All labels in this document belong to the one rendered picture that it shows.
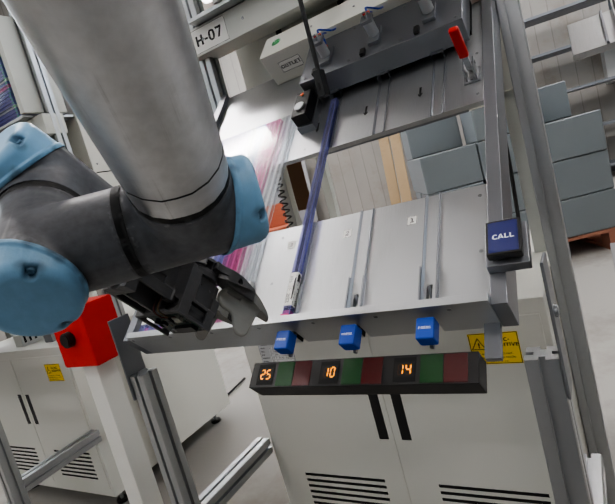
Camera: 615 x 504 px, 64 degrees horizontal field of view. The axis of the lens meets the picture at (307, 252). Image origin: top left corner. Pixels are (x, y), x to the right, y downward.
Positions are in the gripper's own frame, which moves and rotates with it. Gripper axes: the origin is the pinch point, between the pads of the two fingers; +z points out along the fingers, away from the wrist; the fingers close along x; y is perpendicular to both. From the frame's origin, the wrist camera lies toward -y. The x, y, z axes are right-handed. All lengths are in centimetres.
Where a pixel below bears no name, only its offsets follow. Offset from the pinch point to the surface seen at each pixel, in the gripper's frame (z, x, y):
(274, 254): 9.9, -6.6, -17.1
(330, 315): 7.7, 8.6, -2.5
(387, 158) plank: 439, -219, -509
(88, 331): 18, -68, -11
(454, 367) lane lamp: 10.8, 25.1, 4.5
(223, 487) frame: 47, -38, 16
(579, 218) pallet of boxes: 247, 30, -190
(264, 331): 10.1, -4.8, -2.3
